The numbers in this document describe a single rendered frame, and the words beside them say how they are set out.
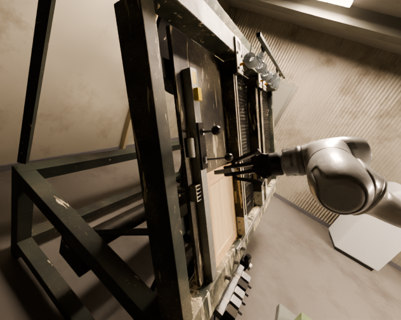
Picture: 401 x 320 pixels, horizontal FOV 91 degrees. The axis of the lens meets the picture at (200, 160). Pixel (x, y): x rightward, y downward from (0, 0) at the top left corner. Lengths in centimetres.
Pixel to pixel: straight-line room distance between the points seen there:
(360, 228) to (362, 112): 196
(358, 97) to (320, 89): 60
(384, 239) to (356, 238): 34
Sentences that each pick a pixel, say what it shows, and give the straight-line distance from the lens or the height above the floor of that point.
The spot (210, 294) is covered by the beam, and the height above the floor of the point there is 89.
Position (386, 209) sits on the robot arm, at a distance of 54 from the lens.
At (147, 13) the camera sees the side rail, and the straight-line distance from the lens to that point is 72.
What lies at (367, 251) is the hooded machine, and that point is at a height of 29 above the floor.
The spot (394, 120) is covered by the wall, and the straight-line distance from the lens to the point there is 458.
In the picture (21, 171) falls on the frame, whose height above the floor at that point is 79.
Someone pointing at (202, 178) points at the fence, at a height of 132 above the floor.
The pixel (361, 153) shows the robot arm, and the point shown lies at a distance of 62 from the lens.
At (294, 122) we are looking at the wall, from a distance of 438.
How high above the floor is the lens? 170
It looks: 22 degrees down
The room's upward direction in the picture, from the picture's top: 24 degrees clockwise
